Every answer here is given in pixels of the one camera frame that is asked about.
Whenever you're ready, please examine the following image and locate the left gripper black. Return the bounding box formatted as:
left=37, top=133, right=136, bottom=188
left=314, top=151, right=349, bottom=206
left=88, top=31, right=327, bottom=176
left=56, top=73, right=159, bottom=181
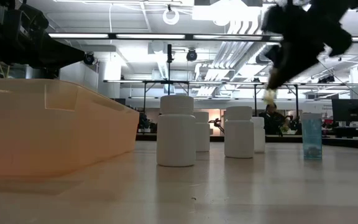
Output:
left=0, top=2, right=86, bottom=70

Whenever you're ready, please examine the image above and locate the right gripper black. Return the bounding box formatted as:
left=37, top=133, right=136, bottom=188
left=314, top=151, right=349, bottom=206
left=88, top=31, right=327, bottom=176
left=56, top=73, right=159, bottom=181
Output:
left=264, top=5, right=354, bottom=91

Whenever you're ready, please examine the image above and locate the translucent blue pill bottle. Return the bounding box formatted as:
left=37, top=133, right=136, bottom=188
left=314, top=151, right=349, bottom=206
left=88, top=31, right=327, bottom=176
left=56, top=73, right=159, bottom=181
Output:
left=300, top=112, right=323, bottom=161

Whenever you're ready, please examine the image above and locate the translucent orange plastic basket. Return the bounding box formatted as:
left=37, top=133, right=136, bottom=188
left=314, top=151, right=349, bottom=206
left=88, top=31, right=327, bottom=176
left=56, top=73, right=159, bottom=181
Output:
left=0, top=78, right=140, bottom=179

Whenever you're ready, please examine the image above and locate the large white pill bottle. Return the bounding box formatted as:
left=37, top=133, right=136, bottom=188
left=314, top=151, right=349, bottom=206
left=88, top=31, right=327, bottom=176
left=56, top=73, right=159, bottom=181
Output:
left=156, top=95, right=197, bottom=167

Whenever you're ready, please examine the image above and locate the person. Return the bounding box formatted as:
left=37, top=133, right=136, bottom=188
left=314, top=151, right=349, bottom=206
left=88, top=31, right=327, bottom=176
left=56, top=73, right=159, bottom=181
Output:
left=259, top=103, right=288, bottom=136

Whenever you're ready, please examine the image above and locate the black computer monitor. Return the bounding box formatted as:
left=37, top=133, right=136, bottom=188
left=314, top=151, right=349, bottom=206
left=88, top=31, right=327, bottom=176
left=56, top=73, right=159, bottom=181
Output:
left=331, top=98, right=358, bottom=127

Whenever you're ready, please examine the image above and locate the long ceiling light strip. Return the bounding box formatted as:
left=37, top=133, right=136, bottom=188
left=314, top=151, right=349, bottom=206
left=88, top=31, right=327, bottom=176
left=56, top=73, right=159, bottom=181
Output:
left=47, top=32, right=358, bottom=43

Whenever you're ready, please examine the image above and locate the dark background table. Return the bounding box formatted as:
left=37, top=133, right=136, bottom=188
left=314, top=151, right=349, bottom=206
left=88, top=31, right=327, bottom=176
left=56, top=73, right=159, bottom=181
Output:
left=135, top=133, right=358, bottom=151

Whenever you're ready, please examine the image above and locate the black vertical pole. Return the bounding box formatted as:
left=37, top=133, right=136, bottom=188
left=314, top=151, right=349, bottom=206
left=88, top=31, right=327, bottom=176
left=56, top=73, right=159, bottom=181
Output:
left=166, top=44, right=174, bottom=96

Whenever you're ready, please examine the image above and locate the green potted plant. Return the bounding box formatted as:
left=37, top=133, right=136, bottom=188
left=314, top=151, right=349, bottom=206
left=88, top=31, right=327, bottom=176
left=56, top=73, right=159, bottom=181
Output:
left=137, top=112, right=158, bottom=133

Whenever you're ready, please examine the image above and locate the round black ceiling camera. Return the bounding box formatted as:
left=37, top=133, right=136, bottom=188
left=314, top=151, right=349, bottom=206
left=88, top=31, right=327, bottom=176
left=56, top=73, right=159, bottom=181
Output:
left=186, top=48, right=198, bottom=62
left=83, top=52, right=96, bottom=66

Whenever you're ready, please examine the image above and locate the black metal table frame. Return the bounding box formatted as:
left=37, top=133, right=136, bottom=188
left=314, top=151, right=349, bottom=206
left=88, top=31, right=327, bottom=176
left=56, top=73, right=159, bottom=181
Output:
left=252, top=82, right=301, bottom=119
left=103, top=79, right=193, bottom=114

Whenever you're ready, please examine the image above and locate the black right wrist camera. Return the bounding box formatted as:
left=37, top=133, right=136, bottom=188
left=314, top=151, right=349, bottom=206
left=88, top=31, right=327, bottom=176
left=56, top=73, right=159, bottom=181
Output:
left=260, top=4, right=291, bottom=34

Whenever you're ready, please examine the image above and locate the white hanging ring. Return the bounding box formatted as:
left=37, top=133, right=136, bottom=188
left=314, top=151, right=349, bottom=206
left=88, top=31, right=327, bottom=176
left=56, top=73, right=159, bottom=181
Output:
left=162, top=7, right=180, bottom=26

